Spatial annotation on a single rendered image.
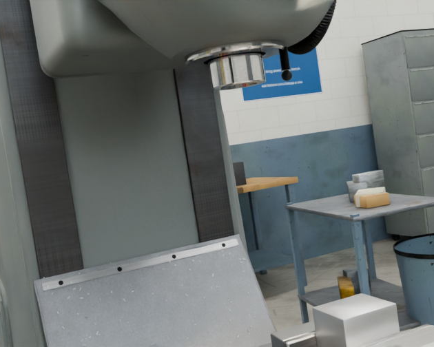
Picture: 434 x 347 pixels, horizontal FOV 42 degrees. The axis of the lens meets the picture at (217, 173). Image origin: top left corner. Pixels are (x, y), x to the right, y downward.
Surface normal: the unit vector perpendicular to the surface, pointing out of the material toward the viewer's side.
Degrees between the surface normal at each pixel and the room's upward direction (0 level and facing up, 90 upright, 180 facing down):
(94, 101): 90
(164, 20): 127
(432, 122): 90
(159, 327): 63
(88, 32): 99
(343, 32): 90
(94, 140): 90
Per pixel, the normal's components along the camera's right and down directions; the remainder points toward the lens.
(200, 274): 0.31, -0.45
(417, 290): -0.84, 0.22
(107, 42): 0.40, 0.69
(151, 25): -0.65, 0.70
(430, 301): -0.70, 0.21
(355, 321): 0.38, 0.00
